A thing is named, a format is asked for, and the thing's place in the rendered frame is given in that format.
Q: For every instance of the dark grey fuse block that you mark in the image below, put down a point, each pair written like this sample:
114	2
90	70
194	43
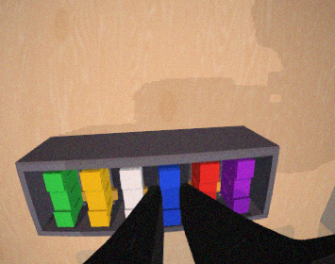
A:
72	184

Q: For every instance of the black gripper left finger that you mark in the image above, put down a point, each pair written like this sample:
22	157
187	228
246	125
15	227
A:
139	240

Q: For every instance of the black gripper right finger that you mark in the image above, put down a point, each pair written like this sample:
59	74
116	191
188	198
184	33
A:
219	235

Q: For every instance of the white fuse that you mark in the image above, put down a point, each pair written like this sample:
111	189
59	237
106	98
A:
132	186

